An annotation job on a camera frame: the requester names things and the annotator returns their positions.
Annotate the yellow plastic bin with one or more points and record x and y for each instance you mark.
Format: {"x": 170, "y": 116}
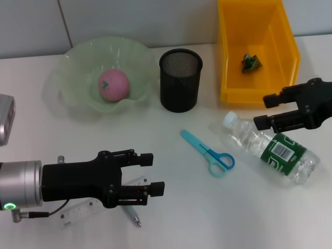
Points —
{"x": 272, "y": 85}

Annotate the black mesh pen holder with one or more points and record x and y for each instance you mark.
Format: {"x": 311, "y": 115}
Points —
{"x": 179, "y": 90}

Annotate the transparent plastic ruler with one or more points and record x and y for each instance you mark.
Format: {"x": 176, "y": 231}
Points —
{"x": 77, "y": 214}

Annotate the pink peach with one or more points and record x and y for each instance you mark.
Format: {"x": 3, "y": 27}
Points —
{"x": 114, "y": 85}

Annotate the grey clear ballpoint pen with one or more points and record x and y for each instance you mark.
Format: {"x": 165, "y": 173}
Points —
{"x": 135, "y": 218}

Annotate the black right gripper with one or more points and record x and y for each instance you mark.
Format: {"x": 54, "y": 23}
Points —
{"x": 319, "y": 103}

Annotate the pale green glass fruit bowl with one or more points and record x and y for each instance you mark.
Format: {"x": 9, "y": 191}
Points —
{"x": 77, "y": 64}

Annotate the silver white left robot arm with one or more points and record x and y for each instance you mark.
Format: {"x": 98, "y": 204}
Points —
{"x": 20, "y": 184}

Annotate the green plastic wrapper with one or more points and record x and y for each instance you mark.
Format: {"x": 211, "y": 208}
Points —
{"x": 250, "y": 64}

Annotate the clear green-label water bottle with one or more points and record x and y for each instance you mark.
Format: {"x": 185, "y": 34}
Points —
{"x": 246, "y": 135}

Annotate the blue scissors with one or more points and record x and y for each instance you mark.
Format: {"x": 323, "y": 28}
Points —
{"x": 197, "y": 144}

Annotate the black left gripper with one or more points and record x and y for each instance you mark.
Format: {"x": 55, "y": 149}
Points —
{"x": 77, "y": 181}

